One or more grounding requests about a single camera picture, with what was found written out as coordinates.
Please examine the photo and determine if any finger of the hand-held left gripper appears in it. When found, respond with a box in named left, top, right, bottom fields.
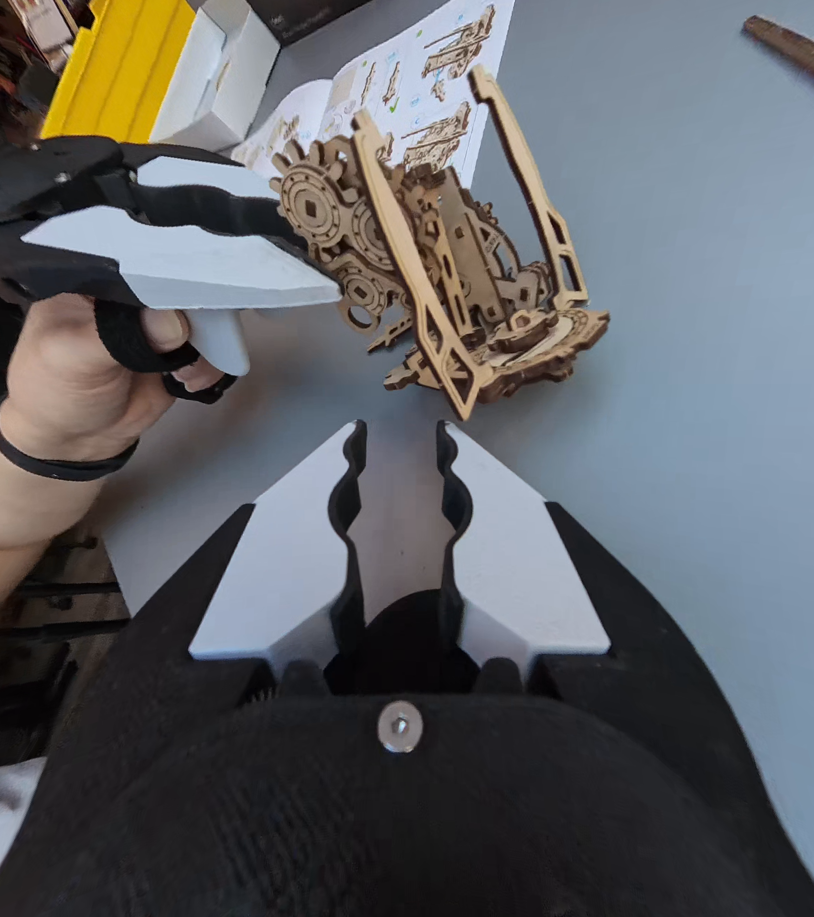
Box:
left=136, top=155, right=315, bottom=259
left=20, top=206, right=345, bottom=314

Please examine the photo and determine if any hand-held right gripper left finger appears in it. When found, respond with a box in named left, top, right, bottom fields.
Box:
left=188, top=420, right=368, bottom=682

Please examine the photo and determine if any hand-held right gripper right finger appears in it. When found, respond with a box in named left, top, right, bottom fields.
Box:
left=437, top=420, right=613, bottom=682

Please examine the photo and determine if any wooden mechanical model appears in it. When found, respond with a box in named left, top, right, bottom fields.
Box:
left=268, top=64, right=612, bottom=424

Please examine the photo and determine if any person's left hand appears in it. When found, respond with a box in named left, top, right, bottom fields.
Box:
left=4, top=294, right=223, bottom=464

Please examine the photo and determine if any white cardboard box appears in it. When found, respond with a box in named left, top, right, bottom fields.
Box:
left=149, top=7, right=282, bottom=155

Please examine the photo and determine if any yellow plastic bin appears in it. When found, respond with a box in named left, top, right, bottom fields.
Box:
left=40, top=0, right=196, bottom=144

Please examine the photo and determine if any black cardboard box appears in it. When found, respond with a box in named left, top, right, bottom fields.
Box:
left=246, top=0, right=465, bottom=47

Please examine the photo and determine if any black wristband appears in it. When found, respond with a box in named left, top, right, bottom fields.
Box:
left=0, top=394, right=141, bottom=482

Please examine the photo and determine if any printed instruction booklet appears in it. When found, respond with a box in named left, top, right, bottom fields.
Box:
left=231, top=0, right=515, bottom=187

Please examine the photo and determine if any dark wooden stick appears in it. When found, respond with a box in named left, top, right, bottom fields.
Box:
left=742, top=16, right=814, bottom=108

